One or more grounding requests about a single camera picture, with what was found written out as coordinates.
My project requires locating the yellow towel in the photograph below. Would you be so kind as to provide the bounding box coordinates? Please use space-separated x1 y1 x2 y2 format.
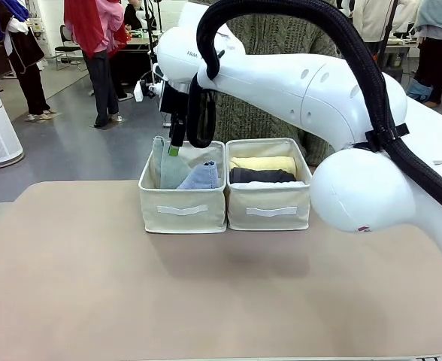
229 156 298 177

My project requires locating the bystander with orange trousers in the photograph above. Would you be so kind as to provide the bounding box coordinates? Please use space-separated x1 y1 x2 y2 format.
350 0 421 52

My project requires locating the grey-green towel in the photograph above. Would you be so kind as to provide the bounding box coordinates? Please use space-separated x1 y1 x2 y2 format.
159 137 192 190

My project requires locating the bystander in red scarf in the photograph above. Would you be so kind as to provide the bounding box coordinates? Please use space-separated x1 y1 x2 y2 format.
63 0 128 129

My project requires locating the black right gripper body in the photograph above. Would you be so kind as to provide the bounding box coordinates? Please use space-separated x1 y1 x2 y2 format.
159 82 189 124

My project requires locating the bystander in teal shawl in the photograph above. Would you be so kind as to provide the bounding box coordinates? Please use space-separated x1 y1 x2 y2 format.
407 0 442 108

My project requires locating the dark grey towel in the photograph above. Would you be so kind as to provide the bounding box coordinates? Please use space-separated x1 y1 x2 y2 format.
229 167 298 185

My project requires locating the black tripod stand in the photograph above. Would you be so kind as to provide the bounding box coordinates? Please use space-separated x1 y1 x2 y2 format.
378 0 401 72

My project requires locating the light blue towel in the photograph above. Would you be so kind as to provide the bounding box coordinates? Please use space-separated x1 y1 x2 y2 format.
176 160 220 190

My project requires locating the white towel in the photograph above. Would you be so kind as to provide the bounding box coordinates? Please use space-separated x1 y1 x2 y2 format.
231 180 306 189

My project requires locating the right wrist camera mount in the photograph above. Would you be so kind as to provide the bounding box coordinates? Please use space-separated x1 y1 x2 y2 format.
133 70 169 103

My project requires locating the bystander in black vest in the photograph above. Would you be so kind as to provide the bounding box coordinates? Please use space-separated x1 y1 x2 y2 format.
0 0 59 121

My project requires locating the cream fabric storage bin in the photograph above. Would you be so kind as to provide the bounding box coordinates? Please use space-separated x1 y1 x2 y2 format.
138 135 229 234
225 138 313 232

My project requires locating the white side table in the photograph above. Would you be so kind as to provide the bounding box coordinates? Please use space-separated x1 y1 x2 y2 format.
404 93 442 182

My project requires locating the black office chair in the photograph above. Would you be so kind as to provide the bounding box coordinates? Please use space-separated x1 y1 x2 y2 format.
54 24 89 72

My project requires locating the person in green sweater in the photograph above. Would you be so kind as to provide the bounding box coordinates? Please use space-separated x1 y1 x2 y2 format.
204 14 343 167

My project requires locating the black sleeved cable bundle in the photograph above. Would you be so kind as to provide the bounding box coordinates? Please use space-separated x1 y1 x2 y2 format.
186 0 442 223

